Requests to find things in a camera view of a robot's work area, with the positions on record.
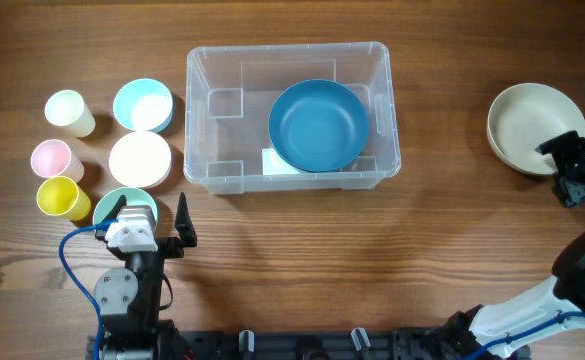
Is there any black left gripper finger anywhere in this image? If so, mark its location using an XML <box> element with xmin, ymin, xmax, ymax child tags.
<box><xmin>103</xmin><ymin>195</ymin><xmax>127</xmax><ymax>222</ymax></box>
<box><xmin>174</xmin><ymin>192</ymin><xmax>197</xmax><ymax>247</ymax></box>

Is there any mint green plastic bowl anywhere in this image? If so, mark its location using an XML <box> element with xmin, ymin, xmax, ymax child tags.
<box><xmin>92</xmin><ymin>187</ymin><xmax>159</xmax><ymax>228</ymax></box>

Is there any pink plastic bowl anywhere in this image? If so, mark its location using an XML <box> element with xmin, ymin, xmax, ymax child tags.
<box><xmin>108</xmin><ymin>131</ymin><xmax>172</xmax><ymax>188</ymax></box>

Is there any beige plastic plate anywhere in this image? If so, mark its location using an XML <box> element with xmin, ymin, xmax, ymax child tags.
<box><xmin>486</xmin><ymin>83</ymin><xmax>585</xmax><ymax>176</ymax></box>

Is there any light blue plastic bowl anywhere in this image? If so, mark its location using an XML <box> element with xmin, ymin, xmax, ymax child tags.
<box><xmin>113</xmin><ymin>78</ymin><xmax>174</xmax><ymax>133</ymax></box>

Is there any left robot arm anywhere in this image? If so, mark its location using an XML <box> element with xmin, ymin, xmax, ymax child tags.
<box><xmin>93</xmin><ymin>194</ymin><xmax>197</xmax><ymax>359</ymax></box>

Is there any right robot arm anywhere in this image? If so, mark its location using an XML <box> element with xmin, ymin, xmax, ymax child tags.
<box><xmin>436</xmin><ymin>131</ymin><xmax>585</xmax><ymax>359</ymax></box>

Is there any clear plastic storage container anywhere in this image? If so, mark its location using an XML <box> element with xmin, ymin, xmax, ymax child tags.
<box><xmin>183</xmin><ymin>42</ymin><xmax>402</xmax><ymax>194</ymax></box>

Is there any yellow plastic cup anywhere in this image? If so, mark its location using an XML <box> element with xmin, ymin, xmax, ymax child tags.
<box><xmin>36</xmin><ymin>176</ymin><xmax>91</xmax><ymax>221</ymax></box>

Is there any pink plastic cup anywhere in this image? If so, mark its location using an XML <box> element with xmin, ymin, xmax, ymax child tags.
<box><xmin>30</xmin><ymin>139</ymin><xmax>84</xmax><ymax>182</ymax></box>

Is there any cream plastic cup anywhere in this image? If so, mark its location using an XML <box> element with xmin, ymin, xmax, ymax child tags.
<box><xmin>44</xmin><ymin>90</ymin><xmax>96</xmax><ymax>138</ymax></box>

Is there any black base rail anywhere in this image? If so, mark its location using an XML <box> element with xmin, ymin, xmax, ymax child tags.
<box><xmin>86</xmin><ymin>327</ymin><xmax>453</xmax><ymax>360</ymax></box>

